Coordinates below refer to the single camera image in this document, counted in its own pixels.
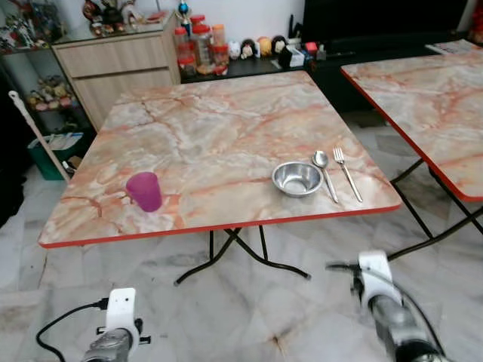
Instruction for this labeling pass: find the tall clear jar red lid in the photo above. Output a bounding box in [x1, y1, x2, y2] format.
[190, 22, 214, 75]

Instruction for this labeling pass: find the glass shelf with figurines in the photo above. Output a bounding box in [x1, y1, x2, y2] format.
[0, 0, 100, 141]

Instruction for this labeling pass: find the large red figurine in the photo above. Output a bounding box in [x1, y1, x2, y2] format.
[473, 4, 483, 42]

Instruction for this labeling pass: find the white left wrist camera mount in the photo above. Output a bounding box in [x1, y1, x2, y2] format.
[103, 287, 143, 349]

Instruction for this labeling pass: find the black-haired doll figurine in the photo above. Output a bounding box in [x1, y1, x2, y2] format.
[241, 37, 257, 59]
[271, 35, 288, 56]

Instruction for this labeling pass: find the steel spoon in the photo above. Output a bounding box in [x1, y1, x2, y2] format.
[312, 150, 340, 204]

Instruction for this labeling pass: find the purple plastic cup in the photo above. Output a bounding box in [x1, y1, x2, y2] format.
[125, 171, 164, 213]

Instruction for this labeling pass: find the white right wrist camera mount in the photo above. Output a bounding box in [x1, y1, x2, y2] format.
[354, 250, 395, 307]

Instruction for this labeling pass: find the light wooden cabinet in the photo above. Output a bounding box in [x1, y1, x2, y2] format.
[52, 15, 183, 130]

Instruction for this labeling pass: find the small white box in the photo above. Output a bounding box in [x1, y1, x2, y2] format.
[278, 45, 307, 69]

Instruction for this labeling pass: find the dark ornamental figurine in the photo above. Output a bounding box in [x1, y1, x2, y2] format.
[82, 0, 141, 35]

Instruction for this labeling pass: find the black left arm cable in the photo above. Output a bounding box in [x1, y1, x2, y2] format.
[35, 298, 111, 362]

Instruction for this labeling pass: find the steel fork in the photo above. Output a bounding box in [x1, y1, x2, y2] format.
[332, 146, 365, 204]

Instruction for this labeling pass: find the marble-top folding table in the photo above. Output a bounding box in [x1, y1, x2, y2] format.
[340, 51, 483, 262]
[38, 70, 403, 287]

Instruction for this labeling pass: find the printed newspaper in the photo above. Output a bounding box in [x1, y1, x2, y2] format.
[426, 38, 483, 56]

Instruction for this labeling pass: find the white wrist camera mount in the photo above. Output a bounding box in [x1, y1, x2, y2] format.
[354, 250, 395, 307]
[103, 287, 143, 349]

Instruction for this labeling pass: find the black television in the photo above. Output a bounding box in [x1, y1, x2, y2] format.
[301, 0, 471, 43]

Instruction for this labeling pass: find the green box with books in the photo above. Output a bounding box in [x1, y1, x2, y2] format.
[28, 131, 88, 183]

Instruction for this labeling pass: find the black low console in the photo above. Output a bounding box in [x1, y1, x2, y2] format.
[180, 34, 483, 115]

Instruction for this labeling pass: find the orange-filled jar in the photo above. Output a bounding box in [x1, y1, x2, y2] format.
[211, 23, 230, 75]

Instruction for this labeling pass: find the white stick handle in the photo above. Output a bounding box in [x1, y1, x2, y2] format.
[7, 90, 73, 183]

